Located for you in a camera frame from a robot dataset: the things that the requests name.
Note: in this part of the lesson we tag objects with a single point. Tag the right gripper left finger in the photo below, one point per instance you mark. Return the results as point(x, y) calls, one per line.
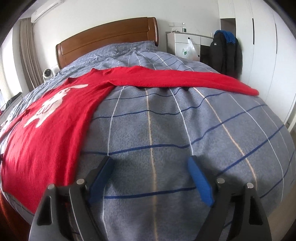
point(51, 220)

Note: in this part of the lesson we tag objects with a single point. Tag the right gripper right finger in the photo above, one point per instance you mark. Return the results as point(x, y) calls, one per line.
point(249, 218)

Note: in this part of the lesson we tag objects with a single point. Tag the red sweater with white rabbit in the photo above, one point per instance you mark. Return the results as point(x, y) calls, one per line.
point(45, 140)

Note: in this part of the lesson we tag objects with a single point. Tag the white window desk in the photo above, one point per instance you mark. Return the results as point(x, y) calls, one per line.
point(7, 108)

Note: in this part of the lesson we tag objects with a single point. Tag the beige curtain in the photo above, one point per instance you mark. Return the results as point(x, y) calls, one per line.
point(29, 55)

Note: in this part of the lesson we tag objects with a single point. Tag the black and blue jacket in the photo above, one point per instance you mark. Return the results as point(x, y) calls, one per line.
point(225, 54)

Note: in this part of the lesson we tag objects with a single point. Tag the white plastic bag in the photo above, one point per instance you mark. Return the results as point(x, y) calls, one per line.
point(189, 52)

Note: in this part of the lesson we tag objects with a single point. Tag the white nightstand cabinet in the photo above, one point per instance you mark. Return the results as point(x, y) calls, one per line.
point(176, 41)

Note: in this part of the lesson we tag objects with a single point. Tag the white wardrobe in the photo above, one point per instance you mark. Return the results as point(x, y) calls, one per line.
point(268, 48)

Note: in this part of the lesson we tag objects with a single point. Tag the brown wooden headboard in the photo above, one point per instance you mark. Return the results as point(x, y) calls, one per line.
point(122, 31)

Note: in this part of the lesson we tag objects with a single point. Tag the white air conditioner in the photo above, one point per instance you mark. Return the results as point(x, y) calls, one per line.
point(44, 9)

